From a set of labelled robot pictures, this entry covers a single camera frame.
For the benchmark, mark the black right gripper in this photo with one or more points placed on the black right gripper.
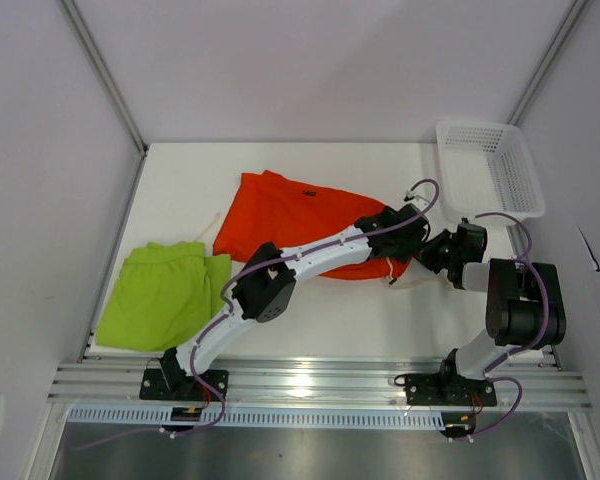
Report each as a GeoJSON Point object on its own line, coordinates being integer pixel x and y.
{"type": "Point", "coordinates": [426, 252]}

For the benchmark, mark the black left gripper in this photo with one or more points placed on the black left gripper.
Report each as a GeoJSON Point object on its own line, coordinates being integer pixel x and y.
{"type": "Point", "coordinates": [409, 246]}

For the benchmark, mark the orange shorts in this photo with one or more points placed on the orange shorts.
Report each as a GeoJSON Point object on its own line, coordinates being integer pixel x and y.
{"type": "Point", "coordinates": [268, 207]}

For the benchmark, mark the lime green shorts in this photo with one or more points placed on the lime green shorts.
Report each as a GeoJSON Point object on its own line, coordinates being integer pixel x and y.
{"type": "Point", "coordinates": [163, 295]}

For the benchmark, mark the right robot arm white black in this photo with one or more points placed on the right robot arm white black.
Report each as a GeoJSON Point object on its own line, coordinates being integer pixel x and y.
{"type": "Point", "coordinates": [524, 311]}

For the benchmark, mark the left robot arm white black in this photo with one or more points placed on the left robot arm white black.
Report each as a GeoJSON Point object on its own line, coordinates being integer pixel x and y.
{"type": "Point", "coordinates": [261, 291]}

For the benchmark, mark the white plastic perforated basket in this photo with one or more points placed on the white plastic perforated basket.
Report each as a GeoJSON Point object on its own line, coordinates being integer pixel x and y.
{"type": "Point", "coordinates": [486, 167]}

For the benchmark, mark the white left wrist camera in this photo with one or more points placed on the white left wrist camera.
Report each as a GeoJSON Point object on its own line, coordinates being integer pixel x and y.
{"type": "Point", "coordinates": [414, 196]}

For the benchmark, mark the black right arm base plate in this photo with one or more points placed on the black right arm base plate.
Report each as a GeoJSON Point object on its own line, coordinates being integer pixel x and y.
{"type": "Point", "coordinates": [435, 389]}

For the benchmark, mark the right corner aluminium post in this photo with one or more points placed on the right corner aluminium post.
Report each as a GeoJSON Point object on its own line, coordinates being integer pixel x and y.
{"type": "Point", "coordinates": [549, 59]}

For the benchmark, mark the corner aluminium post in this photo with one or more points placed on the corner aluminium post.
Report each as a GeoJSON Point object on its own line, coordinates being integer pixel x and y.
{"type": "Point", "coordinates": [549, 59]}
{"type": "Point", "coordinates": [86, 41]}

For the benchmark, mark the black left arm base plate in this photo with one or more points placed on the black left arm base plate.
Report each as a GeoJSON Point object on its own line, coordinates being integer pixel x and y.
{"type": "Point", "coordinates": [154, 387]}

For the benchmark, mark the aluminium frame rail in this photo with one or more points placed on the aluminium frame rail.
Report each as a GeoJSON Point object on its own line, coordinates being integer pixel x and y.
{"type": "Point", "coordinates": [304, 382]}

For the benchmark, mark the white slotted cable duct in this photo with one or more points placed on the white slotted cable duct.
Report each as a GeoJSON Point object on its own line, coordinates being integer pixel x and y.
{"type": "Point", "coordinates": [392, 419]}

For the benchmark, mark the left corner aluminium post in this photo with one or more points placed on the left corner aluminium post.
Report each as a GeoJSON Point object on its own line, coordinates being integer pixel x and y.
{"type": "Point", "coordinates": [86, 41]}

